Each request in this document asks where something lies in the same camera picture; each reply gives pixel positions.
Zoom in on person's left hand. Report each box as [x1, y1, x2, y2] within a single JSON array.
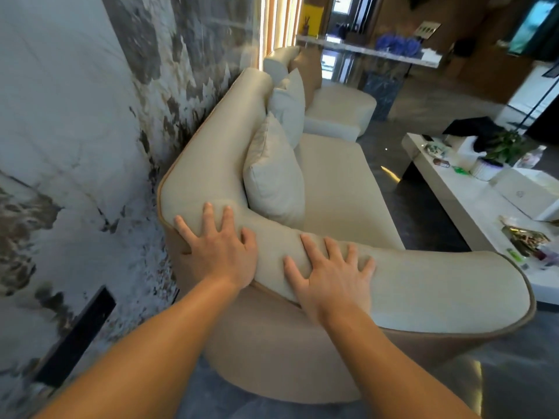
[[174, 202, 259, 293]]

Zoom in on person's right hand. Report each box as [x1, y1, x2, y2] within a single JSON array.
[[284, 234, 376, 330]]

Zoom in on person's right forearm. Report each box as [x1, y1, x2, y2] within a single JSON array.
[[321, 310, 483, 419]]

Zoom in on person's left forearm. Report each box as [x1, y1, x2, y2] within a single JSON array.
[[33, 275, 247, 419]]

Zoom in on large cream cushion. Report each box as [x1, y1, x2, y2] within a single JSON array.
[[242, 112, 306, 230]]

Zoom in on cream curved sofa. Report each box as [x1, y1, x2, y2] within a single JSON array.
[[156, 67, 537, 405]]

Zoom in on white low coffee table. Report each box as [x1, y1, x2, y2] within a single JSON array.
[[401, 132, 559, 307]]

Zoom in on small cream cushion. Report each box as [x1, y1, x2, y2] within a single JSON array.
[[267, 67, 306, 149]]

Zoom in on cream armchair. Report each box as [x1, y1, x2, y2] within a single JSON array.
[[262, 45, 378, 143]]

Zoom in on shiny snack packet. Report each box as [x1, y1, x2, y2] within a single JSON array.
[[499, 215, 552, 259]]

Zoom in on tan back cushion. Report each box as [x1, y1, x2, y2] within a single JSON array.
[[290, 47, 324, 110]]

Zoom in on white laptop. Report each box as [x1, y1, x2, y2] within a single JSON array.
[[489, 167, 559, 223]]

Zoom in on black cloth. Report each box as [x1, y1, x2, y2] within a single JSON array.
[[442, 116, 507, 153]]

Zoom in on green potted plant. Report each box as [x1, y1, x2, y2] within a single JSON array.
[[469, 130, 539, 182]]

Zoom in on clear plastic bottle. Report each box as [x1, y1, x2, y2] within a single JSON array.
[[514, 145, 547, 171]]

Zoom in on white marble counter table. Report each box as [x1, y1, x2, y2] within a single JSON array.
[[296, 34, 443, 122]]

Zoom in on blue flower bunch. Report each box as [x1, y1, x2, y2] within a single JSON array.
[[375, 33, 422, 56]]

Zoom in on yellow picture panel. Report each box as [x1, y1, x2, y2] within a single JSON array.
[[302, 3, 325, 38]]

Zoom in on small sign stand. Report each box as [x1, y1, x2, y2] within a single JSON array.
[[414, 21, 442, 40]]

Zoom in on black tripod stand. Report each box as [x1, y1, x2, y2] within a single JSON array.
[[508, 60, 559, 128]]

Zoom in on lit vertical wall slats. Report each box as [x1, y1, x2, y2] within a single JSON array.
[[259, 0, 303, 71]]

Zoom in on teal wall picture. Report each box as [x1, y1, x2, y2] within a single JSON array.
[[506, 0, 559, 62]]

